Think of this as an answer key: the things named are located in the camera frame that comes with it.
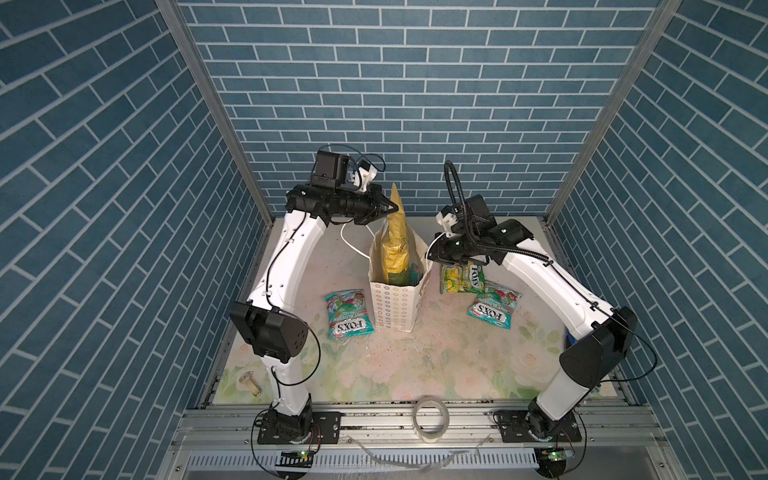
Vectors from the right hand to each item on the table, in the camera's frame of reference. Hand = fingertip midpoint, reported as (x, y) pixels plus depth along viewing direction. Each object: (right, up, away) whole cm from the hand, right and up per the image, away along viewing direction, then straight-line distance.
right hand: (421, 251), depth 77 cm
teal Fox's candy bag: (-21, -20, +12) cm, 32 cm away
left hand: (-6, +11, -6) cm, 14 cm away
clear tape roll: (+1, -45, -6) cm, 45 cm away
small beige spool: (-46, -34, +2) cm, 58 cm away
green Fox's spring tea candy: (+14, -9, +22) cm, 28 cm away
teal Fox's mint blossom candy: (+25, -17, +15) cm, 34 cm away
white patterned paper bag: (-6, -15, 0) cm, 16 cm away
